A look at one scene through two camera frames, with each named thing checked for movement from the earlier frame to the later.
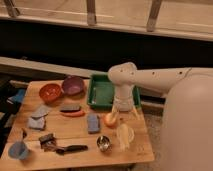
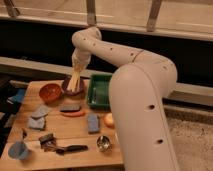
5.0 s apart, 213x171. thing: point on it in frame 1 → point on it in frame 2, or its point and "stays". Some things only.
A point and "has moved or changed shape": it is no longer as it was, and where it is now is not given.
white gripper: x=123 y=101 → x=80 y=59
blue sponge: x=93 y=123 stays
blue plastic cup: x=18 y=150 stays
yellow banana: x=124 y=136 has moved or changed shape
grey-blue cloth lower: x=36 y=123 stays
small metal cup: x=103 y=143 stays
